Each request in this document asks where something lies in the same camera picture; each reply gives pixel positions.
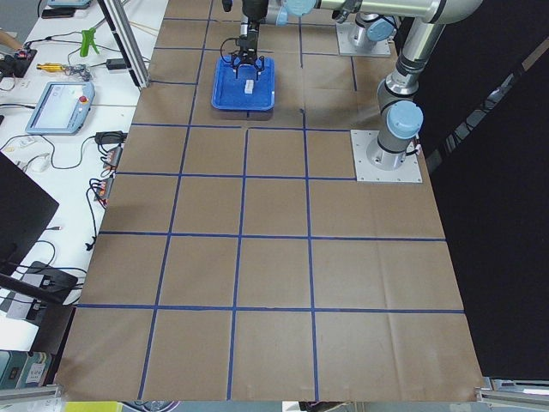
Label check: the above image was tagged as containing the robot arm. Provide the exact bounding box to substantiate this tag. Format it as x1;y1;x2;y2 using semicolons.
220;0;397;76
282;0;481;171

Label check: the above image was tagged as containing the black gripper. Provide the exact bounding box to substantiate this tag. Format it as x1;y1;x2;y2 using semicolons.
230;21;263;81

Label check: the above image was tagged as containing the brown paper table cover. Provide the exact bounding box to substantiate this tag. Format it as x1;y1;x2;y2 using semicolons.
56;1;482;402

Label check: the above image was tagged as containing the black power adapter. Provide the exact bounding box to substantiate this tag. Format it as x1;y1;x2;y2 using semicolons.
106;58;128;70

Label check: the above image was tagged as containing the black monitor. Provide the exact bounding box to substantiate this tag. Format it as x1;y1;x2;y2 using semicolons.
0;154;59;276

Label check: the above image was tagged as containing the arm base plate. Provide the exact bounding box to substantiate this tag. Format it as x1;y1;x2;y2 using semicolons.
336;21;394;58
350;130;423;184

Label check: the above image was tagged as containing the green handled reacher grabber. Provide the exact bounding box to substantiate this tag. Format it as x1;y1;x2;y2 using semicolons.
79;27;100;58

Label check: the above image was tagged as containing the blue plastic tray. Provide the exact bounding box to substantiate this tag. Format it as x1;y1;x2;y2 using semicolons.
211;58;275;112

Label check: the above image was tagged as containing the aluminium frame post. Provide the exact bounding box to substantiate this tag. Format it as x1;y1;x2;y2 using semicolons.
98;0;150;90

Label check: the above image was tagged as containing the teach pendant tablet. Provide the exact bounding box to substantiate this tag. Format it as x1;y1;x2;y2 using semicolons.
25;82;95;135

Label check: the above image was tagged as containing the yellow brass tool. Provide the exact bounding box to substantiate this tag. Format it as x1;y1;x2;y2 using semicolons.
36;63;66;73

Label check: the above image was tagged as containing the person hand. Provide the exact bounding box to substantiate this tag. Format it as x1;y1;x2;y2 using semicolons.
0;29;22;50

